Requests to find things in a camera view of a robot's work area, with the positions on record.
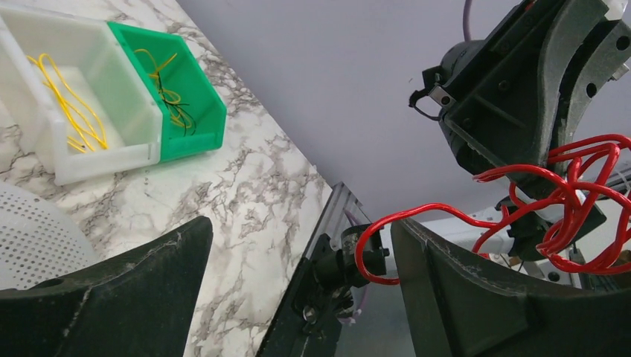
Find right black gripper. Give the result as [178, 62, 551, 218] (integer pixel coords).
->
[409, 1, 630, 176]

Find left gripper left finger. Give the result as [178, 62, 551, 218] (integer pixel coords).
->
[1, 216, 213, 356]

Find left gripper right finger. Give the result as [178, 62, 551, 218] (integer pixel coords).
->
[391, 219, 630, 356]

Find white plastic cable spool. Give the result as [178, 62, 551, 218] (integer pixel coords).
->
[1, 182, 98, 290]

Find red cable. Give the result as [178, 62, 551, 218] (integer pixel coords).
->
[354, 134, 631, 287]

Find green plastic bin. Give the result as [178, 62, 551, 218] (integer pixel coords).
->
[108, 22, 227, 161]

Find white plastic bin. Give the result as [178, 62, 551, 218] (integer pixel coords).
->
[1, 4, 162, 186]

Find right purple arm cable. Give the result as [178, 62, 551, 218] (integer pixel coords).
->
[462, 0, 473, 42]

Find aluminium table frame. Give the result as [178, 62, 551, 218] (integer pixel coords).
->
[303, 182, 370, 260]

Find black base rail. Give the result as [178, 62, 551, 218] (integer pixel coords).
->
[257, 224, 368, 356]

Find yellow and black cables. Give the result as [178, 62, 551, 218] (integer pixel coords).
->
[134, 48, 197, 138]

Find yellow cable in white bin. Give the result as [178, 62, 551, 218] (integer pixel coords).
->
[27, 53, 109, 154]

